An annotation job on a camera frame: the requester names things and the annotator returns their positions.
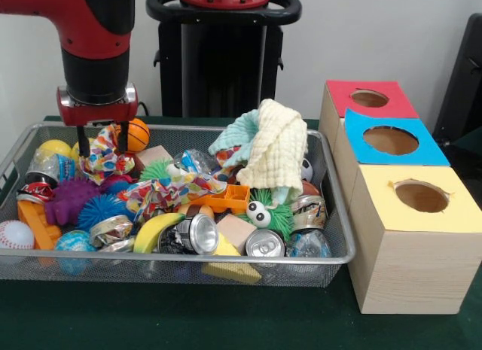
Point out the yellow toy banana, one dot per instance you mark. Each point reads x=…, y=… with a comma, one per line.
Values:
x=154, y=231

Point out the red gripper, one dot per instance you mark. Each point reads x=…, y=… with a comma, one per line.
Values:
x=98, y=114

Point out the dark green table cloth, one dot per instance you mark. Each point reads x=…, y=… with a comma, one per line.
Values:
x=188, y=320

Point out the purple spiky ball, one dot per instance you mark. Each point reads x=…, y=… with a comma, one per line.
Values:
x=71, y=199

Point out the mint green waffle cloth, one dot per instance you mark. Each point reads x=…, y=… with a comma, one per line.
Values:
x=233, y=135

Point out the wooden cube block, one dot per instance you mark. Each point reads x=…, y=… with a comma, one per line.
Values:
x=154, y=158
x=236, y=231

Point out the red soda can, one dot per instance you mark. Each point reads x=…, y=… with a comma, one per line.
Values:
x=36, y=188

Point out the green spiky ball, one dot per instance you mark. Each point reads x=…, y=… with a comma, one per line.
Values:
x=267, y=213
x=156, y=171

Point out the yellow ball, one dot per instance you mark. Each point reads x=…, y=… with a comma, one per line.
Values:
x=54, y=148

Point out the small orange plastic block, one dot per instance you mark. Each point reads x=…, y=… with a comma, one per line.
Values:
x=230, y=198

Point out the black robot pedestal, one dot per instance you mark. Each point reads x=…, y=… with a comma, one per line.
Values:
x=218, y=64

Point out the white baseball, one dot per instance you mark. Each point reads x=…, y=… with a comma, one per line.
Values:
x=15, y=234

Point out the yellow plastic block toy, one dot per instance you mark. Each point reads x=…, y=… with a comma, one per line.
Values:
x=230, y=269

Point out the silver metal can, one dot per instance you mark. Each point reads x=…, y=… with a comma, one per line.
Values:
x=265, y=244
x=192, y=233

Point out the black chair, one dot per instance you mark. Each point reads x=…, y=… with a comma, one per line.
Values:
x=463, y=79

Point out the small orange basketball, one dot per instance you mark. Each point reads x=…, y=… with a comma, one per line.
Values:
x=138, y=135

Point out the cream yellow waffle cloth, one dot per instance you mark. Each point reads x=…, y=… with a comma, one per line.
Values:
x=275, y=143

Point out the wooden box with three holes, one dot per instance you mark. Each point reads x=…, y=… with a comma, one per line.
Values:
x=414, y=267

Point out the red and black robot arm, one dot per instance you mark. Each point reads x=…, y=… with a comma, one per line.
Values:
x=94, y=41

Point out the orange plastic block toy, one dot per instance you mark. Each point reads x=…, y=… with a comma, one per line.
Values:
x=38, y=223

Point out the globe print ball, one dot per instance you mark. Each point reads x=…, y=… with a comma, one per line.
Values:
x=75, y=242

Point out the blue fuzzy ball with eyes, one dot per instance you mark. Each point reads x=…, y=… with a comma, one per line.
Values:
x=102, y=212

